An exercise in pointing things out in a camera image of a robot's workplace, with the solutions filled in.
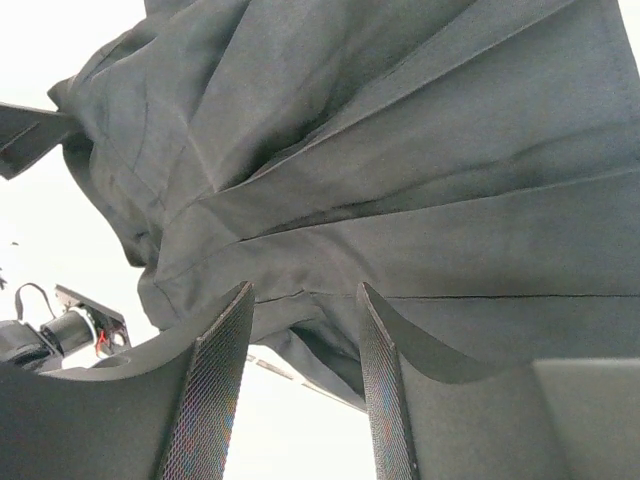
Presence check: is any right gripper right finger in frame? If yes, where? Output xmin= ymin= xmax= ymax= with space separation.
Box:
xmin=357 ymin=284 xmax=639 ymax=479

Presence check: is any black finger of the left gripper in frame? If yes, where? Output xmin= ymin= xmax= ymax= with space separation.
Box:
xmin=1 ymin=103 xmax=75 ymax=180

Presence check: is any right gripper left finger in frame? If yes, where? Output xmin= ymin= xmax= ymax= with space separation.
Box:
xmin=1 ymin=282 xmax=254 ymax=479

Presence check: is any black pleated skirt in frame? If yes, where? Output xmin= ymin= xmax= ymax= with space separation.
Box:
xmin=49 ymin=1 xmax=639 ymax=406

